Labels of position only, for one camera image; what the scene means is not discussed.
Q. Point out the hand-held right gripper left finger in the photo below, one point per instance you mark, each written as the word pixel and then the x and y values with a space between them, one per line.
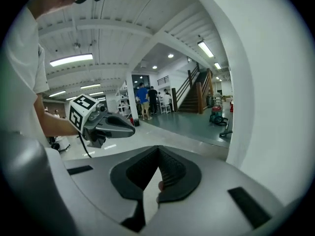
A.
pixel 93 181

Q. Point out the person's right hand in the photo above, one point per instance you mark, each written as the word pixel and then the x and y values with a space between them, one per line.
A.
pixel 161 186

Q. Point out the red green shop vacuum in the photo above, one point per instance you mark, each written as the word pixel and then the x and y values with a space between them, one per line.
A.
pixel 217 112

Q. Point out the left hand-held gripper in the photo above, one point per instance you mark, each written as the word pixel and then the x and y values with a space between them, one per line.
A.
pixel 78 112

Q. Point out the grey floor nozzle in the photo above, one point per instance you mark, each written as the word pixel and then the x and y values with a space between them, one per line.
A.
pixel 226 131

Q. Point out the person's white t-shirt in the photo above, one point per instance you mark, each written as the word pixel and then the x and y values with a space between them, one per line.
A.
pixel 19 70

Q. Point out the red canister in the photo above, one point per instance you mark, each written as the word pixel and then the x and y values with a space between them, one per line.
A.
pixel 132 121

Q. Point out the black waste bin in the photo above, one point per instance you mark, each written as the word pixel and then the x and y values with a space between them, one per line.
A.
pixel 136 122

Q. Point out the row of ceiling tube lights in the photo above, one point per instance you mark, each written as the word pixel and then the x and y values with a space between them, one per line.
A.
pixel 71 60

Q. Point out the white stool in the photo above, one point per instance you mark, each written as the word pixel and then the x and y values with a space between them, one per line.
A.
pixel 165 108

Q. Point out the brown wooden staircase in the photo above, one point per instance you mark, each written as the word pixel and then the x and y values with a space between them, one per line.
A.
pixel 194 97

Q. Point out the white shelving rack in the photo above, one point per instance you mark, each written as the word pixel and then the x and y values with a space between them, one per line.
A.
pixel 123 104

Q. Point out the red fire extinguisher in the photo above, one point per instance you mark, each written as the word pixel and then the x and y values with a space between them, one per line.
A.
pixel 231 106

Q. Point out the person's left forearm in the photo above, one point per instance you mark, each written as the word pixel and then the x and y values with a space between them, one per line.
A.
pixel 56 124

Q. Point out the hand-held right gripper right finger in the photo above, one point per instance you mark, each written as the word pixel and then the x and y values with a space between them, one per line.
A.
pixel 221 205

